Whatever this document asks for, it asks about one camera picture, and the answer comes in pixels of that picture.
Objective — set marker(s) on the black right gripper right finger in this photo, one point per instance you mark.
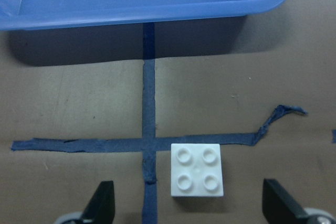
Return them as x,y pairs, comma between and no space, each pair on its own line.
278,206

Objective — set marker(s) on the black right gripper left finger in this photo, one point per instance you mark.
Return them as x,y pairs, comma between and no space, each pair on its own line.
101,207

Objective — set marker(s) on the white block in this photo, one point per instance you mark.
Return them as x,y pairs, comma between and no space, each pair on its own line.
196,170

